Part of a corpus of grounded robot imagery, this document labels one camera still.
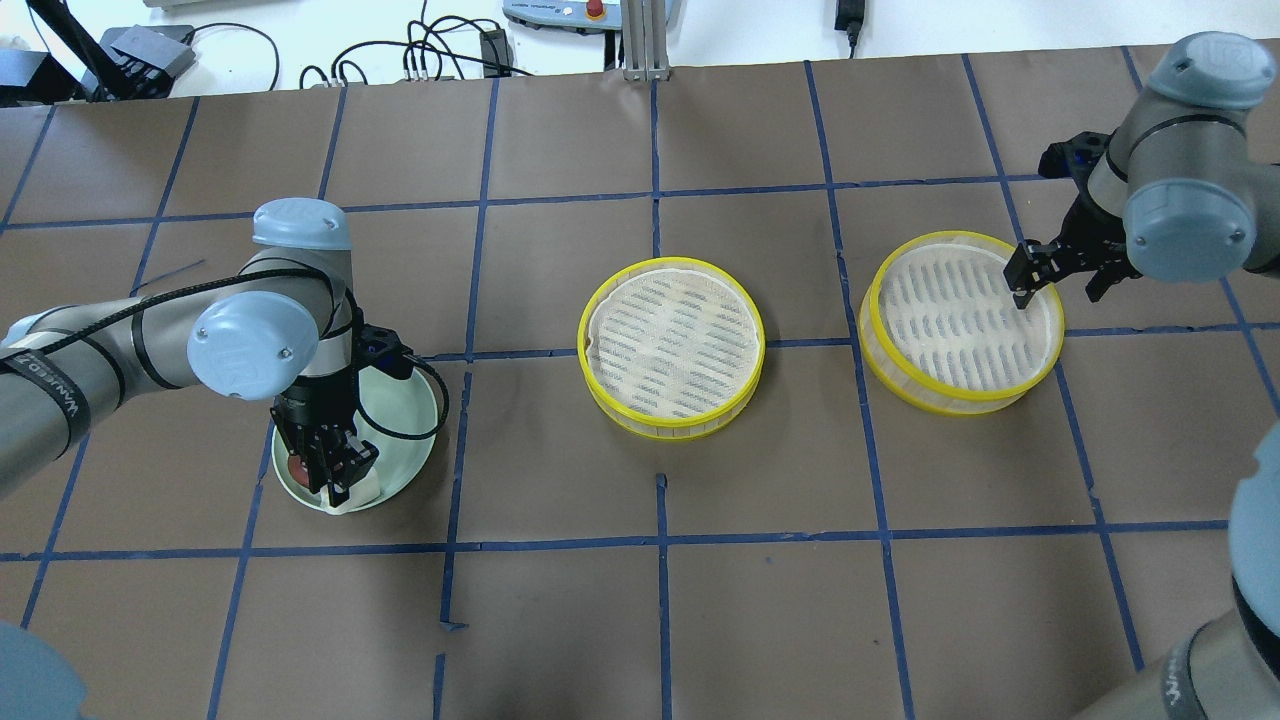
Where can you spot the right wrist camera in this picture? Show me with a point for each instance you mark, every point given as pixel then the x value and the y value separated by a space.
pixel 1074 158

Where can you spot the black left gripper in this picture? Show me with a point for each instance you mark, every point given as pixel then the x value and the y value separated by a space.
pixel 303 410

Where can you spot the brown bun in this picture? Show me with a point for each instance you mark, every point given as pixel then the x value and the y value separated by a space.
pixel 297 471

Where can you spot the pale green plate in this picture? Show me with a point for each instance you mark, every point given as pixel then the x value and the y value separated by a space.
pixel 410 407

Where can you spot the white bun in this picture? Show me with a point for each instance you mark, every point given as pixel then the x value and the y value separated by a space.
pixel 358 496

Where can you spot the black power adapter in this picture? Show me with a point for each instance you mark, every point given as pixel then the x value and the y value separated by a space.
pixel 850 19

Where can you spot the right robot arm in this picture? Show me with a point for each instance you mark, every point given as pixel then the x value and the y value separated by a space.
pixel 1172 195

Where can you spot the black box device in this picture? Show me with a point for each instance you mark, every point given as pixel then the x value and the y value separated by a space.
pixel 159 51

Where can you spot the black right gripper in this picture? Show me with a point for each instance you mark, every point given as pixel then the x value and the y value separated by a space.
pixel 1092 238

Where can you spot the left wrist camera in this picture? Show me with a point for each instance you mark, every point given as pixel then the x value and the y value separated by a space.
pixel 381 349

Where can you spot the teach pendant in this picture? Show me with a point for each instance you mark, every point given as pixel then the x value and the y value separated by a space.
pixel 583 17

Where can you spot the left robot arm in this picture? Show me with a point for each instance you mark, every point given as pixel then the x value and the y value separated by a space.
pixel 284 327

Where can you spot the aluminium frame post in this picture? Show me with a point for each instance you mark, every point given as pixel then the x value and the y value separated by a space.
pixel 643 27

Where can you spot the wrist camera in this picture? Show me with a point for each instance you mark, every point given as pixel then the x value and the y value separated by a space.
pixel 381 349
pixel 1074 158

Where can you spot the yellow rimmed steamer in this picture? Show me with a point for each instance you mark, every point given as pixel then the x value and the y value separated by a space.
pixel 939 328
pixel 671 348

